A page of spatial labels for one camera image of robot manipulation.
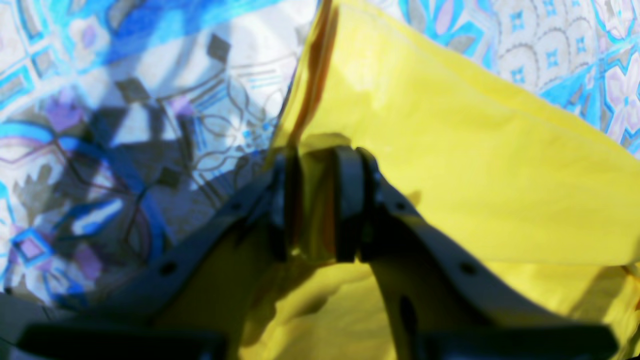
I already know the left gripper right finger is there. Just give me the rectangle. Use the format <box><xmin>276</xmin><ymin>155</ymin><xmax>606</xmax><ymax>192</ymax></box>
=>
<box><xmin>334</xmin><ymin>146</ymin><xmax>618</xmax><ymax>360</ymax></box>

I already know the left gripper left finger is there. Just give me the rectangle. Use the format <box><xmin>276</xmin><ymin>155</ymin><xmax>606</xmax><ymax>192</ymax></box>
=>
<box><xmin>7</xmin><ymin>149</ymin><xmax>298</xmax><ymax>360</ymax></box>

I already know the yellow T-shirt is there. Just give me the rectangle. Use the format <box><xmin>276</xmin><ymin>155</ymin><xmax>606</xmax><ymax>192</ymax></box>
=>
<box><xmin>155</xmin><ymin>0</ymin><xmax>640</xmax><ymax>360</ymax></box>

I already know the patterned tile tablecloth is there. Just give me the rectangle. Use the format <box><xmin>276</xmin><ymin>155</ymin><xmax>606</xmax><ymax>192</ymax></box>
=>
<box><xmin>1</xmin><ymin>0</ymin><xmax>639</xmax><ymax>309</ymax></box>

